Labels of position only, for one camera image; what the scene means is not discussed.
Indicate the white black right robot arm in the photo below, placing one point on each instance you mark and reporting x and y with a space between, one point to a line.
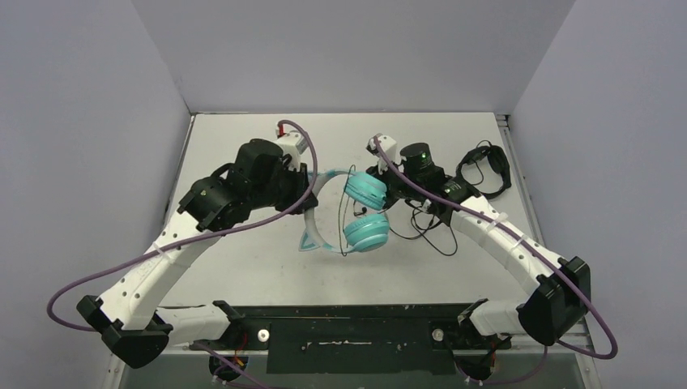
557 290

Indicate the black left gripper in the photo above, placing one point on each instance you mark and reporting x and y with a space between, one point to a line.
298 177

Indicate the black cable pink green plugs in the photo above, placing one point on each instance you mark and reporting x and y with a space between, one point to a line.
421 232

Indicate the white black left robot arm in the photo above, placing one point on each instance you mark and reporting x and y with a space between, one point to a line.
129 316

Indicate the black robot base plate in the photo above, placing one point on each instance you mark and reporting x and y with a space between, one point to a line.
353 359

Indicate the teal cat ear headphones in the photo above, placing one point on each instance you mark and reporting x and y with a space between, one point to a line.
365 233

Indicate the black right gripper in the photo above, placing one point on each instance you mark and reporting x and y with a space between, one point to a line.
388 185

